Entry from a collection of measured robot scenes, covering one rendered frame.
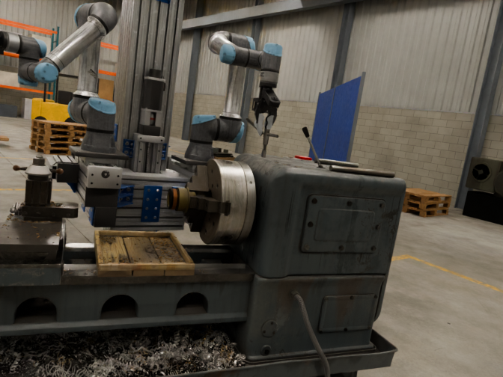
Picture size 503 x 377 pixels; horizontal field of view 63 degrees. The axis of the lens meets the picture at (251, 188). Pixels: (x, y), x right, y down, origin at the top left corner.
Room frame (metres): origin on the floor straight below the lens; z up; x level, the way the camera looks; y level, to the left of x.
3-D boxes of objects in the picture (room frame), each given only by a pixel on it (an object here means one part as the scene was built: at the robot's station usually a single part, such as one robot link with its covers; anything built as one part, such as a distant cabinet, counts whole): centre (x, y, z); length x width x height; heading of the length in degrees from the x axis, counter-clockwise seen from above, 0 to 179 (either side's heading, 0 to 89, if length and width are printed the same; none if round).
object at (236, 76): (2.16, 0.16, 1.54); 0.15 x 0.12 x 0.55; 111
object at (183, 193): (1.44, 0.24, 1.08); 0.09 x 0.09 x 0.09; 24
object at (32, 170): (1.33, 0.70, 1.13); 0.08 x 0.08 x 0.03
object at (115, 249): (1.39, 0.36, 0.89); 0.36 x 0.30 x 0.04; 24
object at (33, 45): (1.73, 0.98, 1.56); 0.11 x 0.08 x 0.09; 143
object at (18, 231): (1.27, 0.68, 0.95); 0.43 x 0.17 x 0.05; 24
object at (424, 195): (8.93, -3.69, 0.22); 1.25 x 0.86 x 0.44; 132
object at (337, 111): (8.30, -1.35, 1.18); 4.12 x 0.80 x 2.35; 1
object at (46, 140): (10.03, 4.73, 0.36); 1.26 x 0.86 x 0.73; 141
